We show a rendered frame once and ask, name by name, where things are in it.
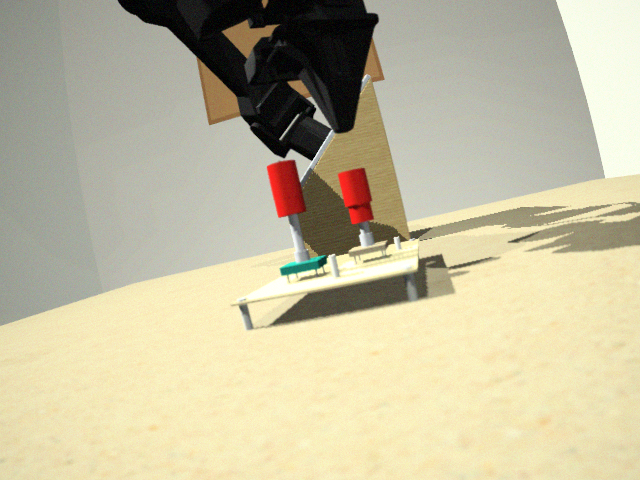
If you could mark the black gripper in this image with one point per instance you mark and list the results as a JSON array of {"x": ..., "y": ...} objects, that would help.
[{"x": 324, "y": 44}]

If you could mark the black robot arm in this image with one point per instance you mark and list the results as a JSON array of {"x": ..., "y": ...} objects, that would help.
[{"x": 268, "y": 109}]

